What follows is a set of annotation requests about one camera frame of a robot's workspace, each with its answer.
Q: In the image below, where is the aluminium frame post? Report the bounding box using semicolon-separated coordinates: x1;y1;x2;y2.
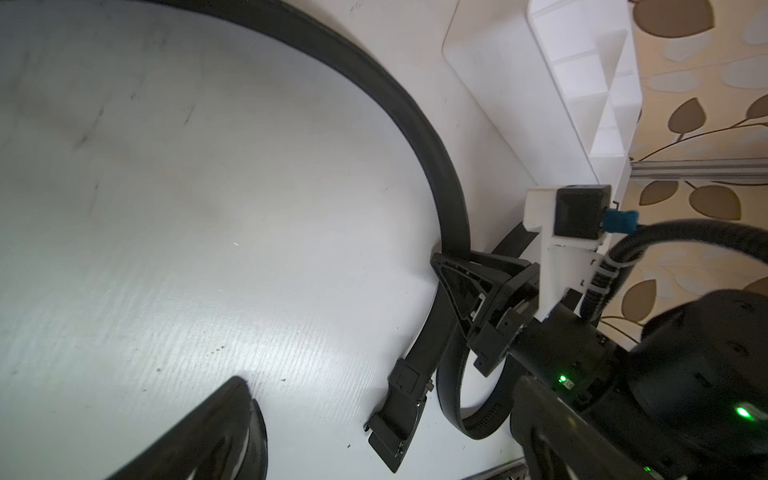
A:
630;158;767;184

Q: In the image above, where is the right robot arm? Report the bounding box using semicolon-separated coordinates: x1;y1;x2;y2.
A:
432;254;767;479

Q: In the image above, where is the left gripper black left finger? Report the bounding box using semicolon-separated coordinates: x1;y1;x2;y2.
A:
110;376;268;479

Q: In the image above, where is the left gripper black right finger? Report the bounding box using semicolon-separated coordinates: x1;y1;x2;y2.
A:
510;376;651;479

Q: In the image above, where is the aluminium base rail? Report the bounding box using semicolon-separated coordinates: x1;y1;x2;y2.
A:
464;459;528;480

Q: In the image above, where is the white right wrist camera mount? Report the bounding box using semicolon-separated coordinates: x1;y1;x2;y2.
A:
523;185;639;321

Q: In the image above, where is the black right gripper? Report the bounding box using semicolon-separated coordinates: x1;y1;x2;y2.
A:
430;251;618;408

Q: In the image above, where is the white divided storage box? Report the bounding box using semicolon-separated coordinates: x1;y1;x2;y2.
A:
442;0;642;199

